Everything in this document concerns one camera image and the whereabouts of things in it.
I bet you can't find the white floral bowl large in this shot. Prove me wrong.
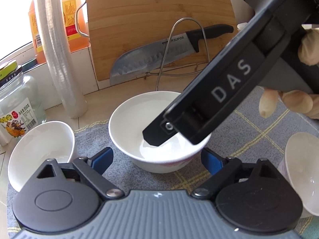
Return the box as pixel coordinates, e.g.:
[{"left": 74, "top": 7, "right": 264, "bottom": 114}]
[{"left": 108, "top": 91, "right": 211, "bottom": 174}]

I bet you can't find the gloved right hand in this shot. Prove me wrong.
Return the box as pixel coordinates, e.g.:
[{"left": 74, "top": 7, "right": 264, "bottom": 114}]
[{"left": 258, "top": 24, "right": 319, "bottom": 120}]

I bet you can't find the glass jar with green lid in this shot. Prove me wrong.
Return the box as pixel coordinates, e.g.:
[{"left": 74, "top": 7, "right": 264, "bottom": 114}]
[{"left": 1, "top": 60, "right": 46, "bottom": 147}]

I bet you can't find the bamboo cutting board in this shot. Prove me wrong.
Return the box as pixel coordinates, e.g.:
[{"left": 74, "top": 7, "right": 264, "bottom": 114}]
[{"left": 87, "top": 0, "right": 236, "bottom": 81}]

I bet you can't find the orange oil bottle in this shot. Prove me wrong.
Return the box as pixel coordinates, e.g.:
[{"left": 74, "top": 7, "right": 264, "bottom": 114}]
[{"left": 28, "top": 0, "right": 89, "bottom": 64}]

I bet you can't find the plastic wrap roll right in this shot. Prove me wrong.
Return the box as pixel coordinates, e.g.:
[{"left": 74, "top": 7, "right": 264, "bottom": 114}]
[{"left": 33, "top": 0, "right": 88, "bottom": 119}]

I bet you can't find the wire cutting board rack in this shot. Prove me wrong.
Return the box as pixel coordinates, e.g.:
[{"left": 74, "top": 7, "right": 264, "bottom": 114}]
[{"left": 144, "top": 17, "right": 210, "bottom": 91}]

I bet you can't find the steel kitchen knife black handle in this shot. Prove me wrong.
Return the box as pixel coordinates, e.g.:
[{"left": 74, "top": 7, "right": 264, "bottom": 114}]
[{"left": 110, "top": 24, "right": 234, "bottom": 86}]

